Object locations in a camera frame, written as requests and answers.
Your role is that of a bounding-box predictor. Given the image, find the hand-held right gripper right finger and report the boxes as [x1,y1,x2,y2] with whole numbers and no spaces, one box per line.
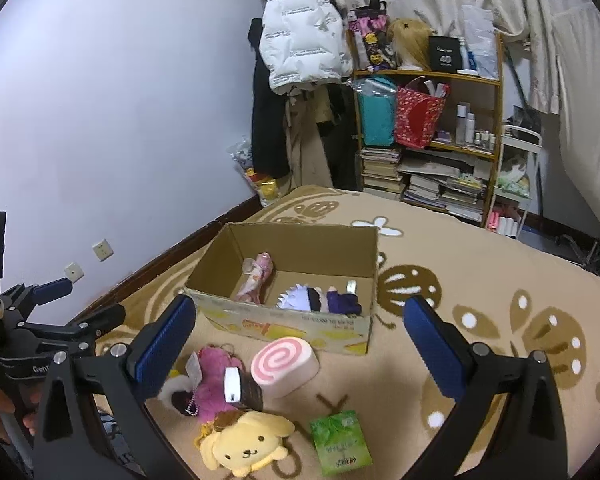
[404,296,568,480]

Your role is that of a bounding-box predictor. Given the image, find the wooden shelf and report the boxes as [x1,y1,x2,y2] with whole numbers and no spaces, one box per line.
[347,30,505,226]

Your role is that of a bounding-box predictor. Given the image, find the white puffer jacket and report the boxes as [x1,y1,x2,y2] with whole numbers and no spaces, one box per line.
[258,0,355,95]

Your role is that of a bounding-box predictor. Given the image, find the green tissue pack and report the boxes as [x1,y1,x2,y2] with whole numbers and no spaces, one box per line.
[309,410,373,477]

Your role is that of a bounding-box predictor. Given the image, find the black metal stand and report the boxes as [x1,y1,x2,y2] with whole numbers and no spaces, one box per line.
[552,232,600,281]

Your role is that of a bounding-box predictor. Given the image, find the tan hanging garment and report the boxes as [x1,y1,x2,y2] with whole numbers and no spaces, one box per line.
[285,94,333,188]

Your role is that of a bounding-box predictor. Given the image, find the pink doll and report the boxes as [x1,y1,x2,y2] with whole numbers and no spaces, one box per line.
[236,252,274,303]

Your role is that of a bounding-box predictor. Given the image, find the black box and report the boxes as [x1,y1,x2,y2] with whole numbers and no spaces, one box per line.
[428,36,463,72]

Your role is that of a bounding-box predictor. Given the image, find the black hanging garment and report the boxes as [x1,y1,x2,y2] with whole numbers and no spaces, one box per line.
[317,82,363,191]

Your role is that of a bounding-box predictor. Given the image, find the stack of books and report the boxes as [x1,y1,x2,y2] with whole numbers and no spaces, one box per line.
[360,147,403,196]

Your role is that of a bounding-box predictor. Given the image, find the blond wig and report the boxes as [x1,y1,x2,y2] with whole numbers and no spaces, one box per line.
[386,19,436,71]

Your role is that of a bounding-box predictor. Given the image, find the pink swirl roll plush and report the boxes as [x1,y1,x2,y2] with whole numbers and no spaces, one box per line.
[251,337,320,399]

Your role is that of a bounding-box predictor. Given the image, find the black hanging coat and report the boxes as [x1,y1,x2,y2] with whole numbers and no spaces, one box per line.
[247,19,291,180]

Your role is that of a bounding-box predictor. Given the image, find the white plastic bag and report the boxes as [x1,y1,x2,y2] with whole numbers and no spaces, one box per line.
[461,5,498,78]

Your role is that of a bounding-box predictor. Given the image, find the pile of magazines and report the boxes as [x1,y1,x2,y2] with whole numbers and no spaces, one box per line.
[400,152,491,223]

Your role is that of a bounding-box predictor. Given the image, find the brown and white plush keychain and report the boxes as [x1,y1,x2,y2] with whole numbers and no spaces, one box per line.
[157,375,203,418]

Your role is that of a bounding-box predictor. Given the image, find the yellow dog plush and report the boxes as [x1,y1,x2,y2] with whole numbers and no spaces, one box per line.
[195,409,296,477]

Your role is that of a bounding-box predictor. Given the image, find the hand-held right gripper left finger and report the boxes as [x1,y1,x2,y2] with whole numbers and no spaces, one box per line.
[32,294,197,480]

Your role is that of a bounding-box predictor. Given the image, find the pink fluffy plush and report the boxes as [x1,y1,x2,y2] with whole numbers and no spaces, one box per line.
[192,346,243,418]

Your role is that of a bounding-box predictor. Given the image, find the white trolley cart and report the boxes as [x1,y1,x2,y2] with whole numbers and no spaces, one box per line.
[487,122,543,238]

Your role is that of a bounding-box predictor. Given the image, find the clear plastic bag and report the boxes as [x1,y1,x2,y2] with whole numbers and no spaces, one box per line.
[228,136,257,181]

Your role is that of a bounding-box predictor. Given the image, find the white-haired plush doll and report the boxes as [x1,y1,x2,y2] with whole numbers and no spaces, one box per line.
[272,280,363,317]

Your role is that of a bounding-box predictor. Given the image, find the red patterned bag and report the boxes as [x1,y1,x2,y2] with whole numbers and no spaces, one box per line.
[394,77,451,149]

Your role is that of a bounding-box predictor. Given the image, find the row of cosmetic bottles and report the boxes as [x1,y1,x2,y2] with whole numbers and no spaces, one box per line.
[452,102,497,152]

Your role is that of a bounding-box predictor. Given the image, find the beige patterned rug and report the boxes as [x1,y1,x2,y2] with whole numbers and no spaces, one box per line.
[67,185,600,480]

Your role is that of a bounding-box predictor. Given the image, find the pink and black printed bag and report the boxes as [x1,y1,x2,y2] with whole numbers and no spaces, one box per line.
[348,0,396,71]

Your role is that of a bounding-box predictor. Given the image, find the printed cardboard box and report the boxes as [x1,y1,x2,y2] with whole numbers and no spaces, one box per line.
[184,222,379,356]

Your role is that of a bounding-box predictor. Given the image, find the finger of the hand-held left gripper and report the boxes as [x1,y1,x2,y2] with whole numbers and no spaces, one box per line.
[2,277,75,312]
[25,304,127,353]

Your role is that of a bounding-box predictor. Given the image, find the teal bag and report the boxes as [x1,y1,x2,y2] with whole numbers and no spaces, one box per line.
[356,76,398,147]

